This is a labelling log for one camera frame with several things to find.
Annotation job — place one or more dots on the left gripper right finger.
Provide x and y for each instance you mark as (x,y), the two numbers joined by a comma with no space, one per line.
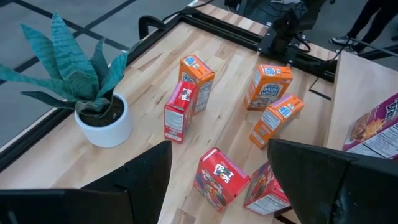
(335,193)

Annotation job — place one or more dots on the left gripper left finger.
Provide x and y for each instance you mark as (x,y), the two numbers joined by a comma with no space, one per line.
(93,205)

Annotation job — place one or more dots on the pink Raisin Bran box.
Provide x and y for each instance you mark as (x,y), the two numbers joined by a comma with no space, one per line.
(373,133)

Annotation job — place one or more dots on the red Froot Loops box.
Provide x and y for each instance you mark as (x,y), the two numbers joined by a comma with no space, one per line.
(178,118)
(264,193)
(217,180)

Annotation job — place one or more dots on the orange Mini Wheats box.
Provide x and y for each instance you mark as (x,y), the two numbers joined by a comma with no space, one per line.
(267,90)
(199,77)
(273,121)

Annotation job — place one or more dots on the green snake plant white pot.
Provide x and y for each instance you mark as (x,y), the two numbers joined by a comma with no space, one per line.
(102,133)

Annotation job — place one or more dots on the person's feet in sneakers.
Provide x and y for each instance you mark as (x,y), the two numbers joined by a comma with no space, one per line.
(370,18)

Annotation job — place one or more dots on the wooden shelf black frame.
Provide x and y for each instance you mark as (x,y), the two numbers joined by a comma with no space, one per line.
(357,93)

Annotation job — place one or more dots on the black aluminium table frame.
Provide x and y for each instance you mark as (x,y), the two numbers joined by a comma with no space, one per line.
(217,29)

